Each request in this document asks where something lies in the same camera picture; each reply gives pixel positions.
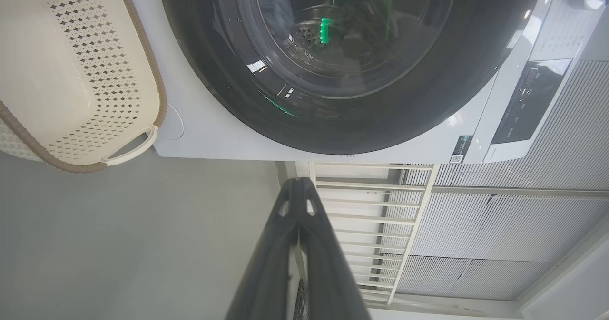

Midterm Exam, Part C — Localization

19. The black round glass washer door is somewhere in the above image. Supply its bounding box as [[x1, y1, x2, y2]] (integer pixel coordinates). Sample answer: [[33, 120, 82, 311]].
[[156, 0, 545, 155]]

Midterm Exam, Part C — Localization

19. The round white filter cover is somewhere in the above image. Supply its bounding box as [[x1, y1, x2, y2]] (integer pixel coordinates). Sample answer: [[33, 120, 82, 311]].
[[159, 102, 184, 141]]

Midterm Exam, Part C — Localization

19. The dark brand sticker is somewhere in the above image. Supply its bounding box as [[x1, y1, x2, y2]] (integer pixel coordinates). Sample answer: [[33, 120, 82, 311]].
[[450, 136, 474, 164]]

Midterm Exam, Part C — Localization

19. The cream perforated laundry basket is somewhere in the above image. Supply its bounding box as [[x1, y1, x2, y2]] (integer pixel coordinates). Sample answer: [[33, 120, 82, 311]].
[[0, 0, 167, 173]]

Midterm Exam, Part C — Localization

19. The white front-load washing machine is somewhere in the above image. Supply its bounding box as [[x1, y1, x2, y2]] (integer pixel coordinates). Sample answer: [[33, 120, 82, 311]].
[[121, 0, 609, 165]]

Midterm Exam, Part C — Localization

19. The white metal railing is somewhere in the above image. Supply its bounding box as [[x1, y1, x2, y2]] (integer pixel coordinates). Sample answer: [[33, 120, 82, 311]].
[[309, 162, 436, 306]]

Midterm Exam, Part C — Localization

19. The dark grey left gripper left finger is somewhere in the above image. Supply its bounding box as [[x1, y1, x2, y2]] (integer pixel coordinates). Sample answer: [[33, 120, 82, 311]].
[[226, 178, 301, 320]]

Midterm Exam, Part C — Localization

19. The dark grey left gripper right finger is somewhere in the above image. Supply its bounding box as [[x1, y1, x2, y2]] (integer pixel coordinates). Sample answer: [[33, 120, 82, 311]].
[[297, 177, 372, 320]]

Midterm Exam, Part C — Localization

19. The black washer control panel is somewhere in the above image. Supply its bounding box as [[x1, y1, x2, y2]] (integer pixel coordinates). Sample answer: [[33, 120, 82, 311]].
[[491, 58, 573, 145]]

